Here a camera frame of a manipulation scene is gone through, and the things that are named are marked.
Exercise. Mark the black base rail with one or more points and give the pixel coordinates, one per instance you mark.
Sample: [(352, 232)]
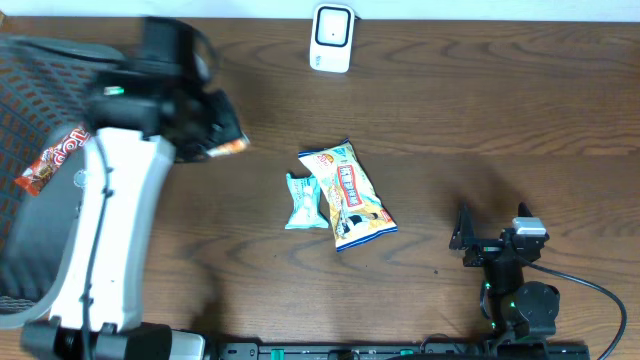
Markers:
[(432, 350)]

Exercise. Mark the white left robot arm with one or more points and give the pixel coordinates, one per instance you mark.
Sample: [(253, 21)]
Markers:
[(143, 116)]

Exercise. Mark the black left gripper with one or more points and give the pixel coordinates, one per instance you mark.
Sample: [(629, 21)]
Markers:
[(228, 125)]

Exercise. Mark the red Top chocolate bar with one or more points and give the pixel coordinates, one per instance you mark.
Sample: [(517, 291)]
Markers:
[(34, 178)]

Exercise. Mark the yellow wet wipes pack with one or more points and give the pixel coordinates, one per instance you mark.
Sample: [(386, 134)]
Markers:
[(357, 215)]

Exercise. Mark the grey plastic shopping basket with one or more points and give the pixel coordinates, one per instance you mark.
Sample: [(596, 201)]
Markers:
[(43, 89)]

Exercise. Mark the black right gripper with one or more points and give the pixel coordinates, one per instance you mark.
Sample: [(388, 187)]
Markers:
[(463, 235)]

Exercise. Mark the mint green snack pouch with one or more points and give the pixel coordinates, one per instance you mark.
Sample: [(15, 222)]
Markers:
[(305, 193)]

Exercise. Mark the small orange tissue pack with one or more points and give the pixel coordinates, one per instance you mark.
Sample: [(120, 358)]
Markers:
[(232, 147)]

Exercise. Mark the white barcode scanner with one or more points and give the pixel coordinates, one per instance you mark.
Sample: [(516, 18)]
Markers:
[(331, 38)]

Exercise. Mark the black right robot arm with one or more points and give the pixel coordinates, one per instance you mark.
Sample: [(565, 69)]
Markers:
[(521, 312)]

